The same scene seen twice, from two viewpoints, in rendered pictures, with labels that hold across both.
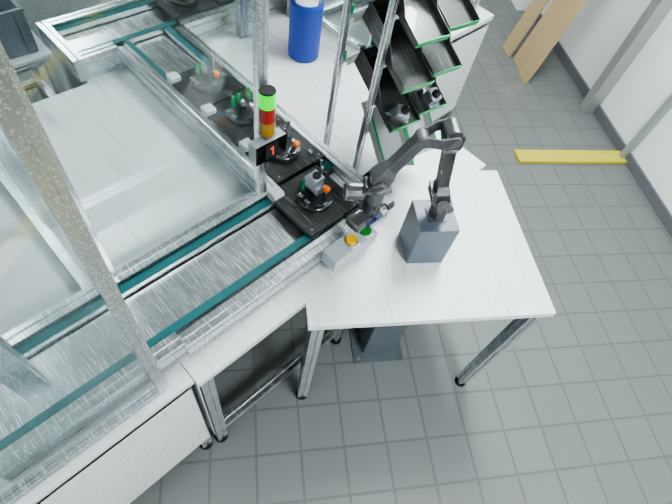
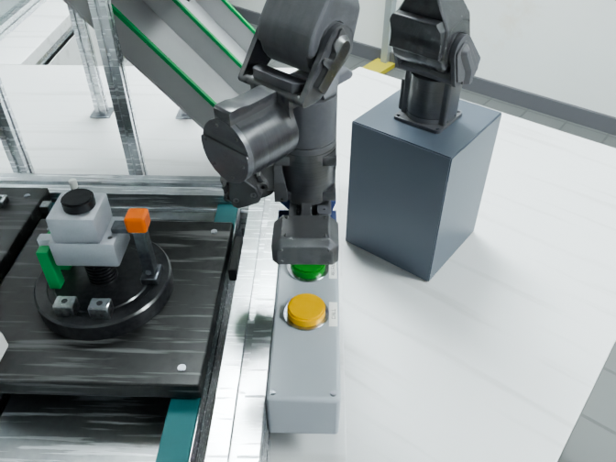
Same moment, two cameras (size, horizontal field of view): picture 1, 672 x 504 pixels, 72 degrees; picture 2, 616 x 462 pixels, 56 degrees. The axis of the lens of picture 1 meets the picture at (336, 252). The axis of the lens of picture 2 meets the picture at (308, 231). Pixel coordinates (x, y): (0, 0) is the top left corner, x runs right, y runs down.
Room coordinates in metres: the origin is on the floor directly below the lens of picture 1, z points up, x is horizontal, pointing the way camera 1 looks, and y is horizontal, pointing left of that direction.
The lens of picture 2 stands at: (0.62, 0.18, 1.42)
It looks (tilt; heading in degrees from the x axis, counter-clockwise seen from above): 40 degrees down; 326
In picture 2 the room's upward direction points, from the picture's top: straight up
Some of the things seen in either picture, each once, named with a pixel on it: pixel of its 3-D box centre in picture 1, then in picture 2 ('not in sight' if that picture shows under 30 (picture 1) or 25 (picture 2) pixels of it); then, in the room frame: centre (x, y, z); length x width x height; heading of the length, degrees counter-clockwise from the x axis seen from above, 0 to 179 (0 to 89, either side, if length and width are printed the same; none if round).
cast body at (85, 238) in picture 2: (314, 179); (75, 225); (1.11, 0.13, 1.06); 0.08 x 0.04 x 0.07; 55
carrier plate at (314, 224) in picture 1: (313, 199); (109, 295); (1.10, 0.12, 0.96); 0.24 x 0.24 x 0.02; 55
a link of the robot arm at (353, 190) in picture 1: (364, 186); (275, 95); (1.01, -0.04, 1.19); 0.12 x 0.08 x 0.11; 105
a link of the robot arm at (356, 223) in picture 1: (372, 206); (307, 170); (1.02, -0.08, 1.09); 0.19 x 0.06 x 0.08; 145
